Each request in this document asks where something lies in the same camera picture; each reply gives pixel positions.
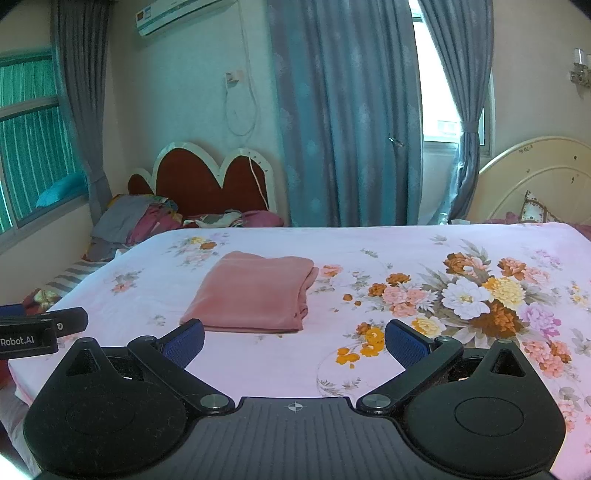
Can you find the tied blue curtain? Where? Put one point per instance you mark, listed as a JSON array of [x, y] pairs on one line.
[[466, 69]]

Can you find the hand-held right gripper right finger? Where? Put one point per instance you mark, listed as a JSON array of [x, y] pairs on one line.
[[406, 344]]

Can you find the red heart-shaped headboard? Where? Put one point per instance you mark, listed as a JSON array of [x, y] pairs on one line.
[[194, 184]]

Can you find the white air conditioner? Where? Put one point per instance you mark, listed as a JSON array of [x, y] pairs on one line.
[[175, 16]]

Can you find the blue patterned curtain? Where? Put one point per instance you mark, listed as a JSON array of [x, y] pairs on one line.
[[346, 115]]

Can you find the window with green screen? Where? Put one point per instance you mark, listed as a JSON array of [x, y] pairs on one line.
[[37, 138]]

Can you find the wall socket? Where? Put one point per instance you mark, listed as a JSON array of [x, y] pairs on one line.
[[234, 77]]

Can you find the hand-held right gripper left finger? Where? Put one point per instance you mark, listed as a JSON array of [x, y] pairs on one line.
[[184, 344]]

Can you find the metal curtain clip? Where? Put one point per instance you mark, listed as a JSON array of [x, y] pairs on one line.
[[395, 141]]

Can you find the floral pink bed sheet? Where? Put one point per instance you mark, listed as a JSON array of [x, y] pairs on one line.
[[406, 249]]

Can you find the grey striped bed sheet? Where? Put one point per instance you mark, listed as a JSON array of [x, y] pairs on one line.
[[78, 277]]

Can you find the pile of clothes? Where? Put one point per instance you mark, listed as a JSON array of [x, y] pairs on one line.
[[120, 221]]

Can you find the teal cushion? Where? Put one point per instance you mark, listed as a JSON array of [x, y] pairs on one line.
[[62, 190]]

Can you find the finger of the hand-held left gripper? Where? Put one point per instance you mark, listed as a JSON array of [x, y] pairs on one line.
[[71, 321], [10, 309]]

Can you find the grey curtain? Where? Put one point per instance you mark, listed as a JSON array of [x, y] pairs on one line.
[[78, 92]]

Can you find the cream patterned pillow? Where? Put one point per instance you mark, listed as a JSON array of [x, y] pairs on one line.
[[538, 210]]

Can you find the magenta pillow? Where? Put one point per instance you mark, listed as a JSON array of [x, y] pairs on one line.
[[263, 218]]

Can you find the pink sweater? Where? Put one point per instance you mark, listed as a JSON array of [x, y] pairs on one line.
[[254, 290]]

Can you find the cream round headboard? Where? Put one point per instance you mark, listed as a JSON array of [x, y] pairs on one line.
[[545, 170]]

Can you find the wall lamp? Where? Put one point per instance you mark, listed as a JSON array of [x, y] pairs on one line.
[[581, 69]]

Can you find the bright window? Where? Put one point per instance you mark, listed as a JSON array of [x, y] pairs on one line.
[[438, 92]]

